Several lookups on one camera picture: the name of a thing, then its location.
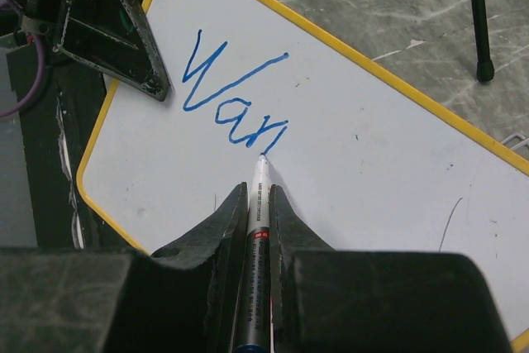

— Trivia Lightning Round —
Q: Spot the white blue whiteboard marker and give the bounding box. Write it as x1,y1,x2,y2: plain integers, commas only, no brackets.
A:
233,155,271,352

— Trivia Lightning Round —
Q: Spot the yellow framed whiteboard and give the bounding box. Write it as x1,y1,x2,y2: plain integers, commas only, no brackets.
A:
77,0,528,351

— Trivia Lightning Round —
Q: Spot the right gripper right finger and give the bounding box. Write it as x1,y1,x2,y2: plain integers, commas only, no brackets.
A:
269,185,512,352

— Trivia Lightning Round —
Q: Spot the wire whiteboard easel stand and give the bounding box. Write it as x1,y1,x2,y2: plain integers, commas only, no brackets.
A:
502,133,529,150

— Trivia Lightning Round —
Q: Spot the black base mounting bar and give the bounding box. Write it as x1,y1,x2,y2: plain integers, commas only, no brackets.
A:
1,50,126,249

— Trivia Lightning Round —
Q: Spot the black perforated music stand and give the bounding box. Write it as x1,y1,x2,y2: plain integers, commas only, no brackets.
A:
470,0,495,83

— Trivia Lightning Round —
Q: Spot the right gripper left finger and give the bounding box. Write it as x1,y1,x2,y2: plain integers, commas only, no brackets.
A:
1,184,248,352

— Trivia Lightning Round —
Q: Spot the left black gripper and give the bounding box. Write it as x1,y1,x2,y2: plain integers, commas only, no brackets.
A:
1,0,171,102

